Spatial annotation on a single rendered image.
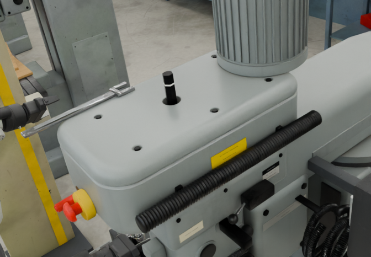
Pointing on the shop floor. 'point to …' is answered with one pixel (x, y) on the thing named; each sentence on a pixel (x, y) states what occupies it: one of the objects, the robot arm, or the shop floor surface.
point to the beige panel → (30, 187)
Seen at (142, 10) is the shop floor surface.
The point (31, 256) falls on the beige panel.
